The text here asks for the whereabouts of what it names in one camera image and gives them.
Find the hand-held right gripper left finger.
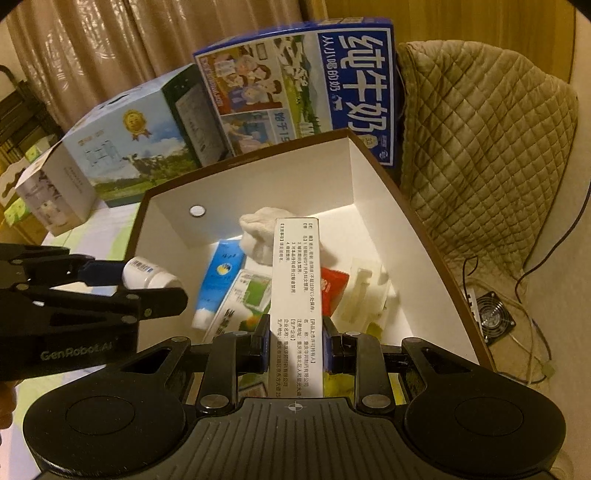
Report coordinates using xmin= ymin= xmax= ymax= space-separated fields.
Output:
xmin=120 ymin=314 xmax=274 ymax=416

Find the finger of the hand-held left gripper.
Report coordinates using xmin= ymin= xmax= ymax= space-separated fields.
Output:
xmin=0 ymin=244 xmax=130 ymax=289
xmin=17 ymin=284 xmax=188 ymax=326

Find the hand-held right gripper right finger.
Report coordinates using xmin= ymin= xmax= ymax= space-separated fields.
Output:
xmin=322 ymin=316 xmax=467 ymax=416

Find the small white bottle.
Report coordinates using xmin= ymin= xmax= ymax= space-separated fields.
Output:
xmin=121 ymin=257 xmax=184 ymax=291

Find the yellow pouch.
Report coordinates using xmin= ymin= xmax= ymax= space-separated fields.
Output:
xmin=323 ymin=323 xmax=407 ymax=398

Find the green medicine box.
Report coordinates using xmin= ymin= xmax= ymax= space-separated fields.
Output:
xmin=203 ymin=270 xmax=273 ymax=344

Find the red packet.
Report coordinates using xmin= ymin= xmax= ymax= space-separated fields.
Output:
xmin=321 ymin=267 xmax=350 ymax=319

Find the white hair claw clip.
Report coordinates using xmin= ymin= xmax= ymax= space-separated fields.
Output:
xmin=332 ymin=256 xmax=400 ymax=333

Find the white ointment box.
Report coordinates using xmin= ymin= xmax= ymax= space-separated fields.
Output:
xmin=269 ymin=217 xmax=328 ymax=398

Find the blue cream tube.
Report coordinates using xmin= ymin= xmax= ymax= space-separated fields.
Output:
xmin=193 ymin=239 xmax=246 ymax=330

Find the white towel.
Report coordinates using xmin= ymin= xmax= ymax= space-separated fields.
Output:
xmin=239 ymin=206 xmax=333 ymax=273

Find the brown storage box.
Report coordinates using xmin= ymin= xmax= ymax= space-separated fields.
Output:
xmin=131 ymin=129 xmax=499 ymax=398

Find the checked tablecloth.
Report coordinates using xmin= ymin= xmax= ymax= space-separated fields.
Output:
xmin=14 ymin=196 xmax=218 ymax=407

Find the white humidifier box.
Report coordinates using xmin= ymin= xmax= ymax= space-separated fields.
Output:
xmin=15 ymin=143 xmax=98 ymax=237

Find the stack of green tissue packs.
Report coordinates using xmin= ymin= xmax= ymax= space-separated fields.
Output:
xmin=0 ymin=136 xmax=56 ymax=232

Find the light blue milk box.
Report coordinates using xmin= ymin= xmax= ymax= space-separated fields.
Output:
xmin=60 ymin=64 xmax=236 ymax=208

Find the small black cooling fan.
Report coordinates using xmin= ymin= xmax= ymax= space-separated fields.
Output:
xmin=464 ymin=284 xmax=515 ymax=344

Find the black plastic crate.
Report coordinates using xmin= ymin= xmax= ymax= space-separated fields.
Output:
xmin=0 ymin=65 xmax=61 ymax=139

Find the brown curtain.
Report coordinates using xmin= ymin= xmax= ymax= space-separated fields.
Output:
xmin=7 ymin=0 xmax=326 ymax=139

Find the quilted beige chair cover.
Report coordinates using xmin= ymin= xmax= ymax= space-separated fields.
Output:
xmin=396 ymin=41 xmax=580 ymax=282

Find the dark blue milk box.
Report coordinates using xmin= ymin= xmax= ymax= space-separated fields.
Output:
xmin=193 ymin=18 xmax=400 ymax=169

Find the black power cable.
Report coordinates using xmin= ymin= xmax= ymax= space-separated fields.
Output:
xmin=464 ymin=217 xmax=591 ymax=319

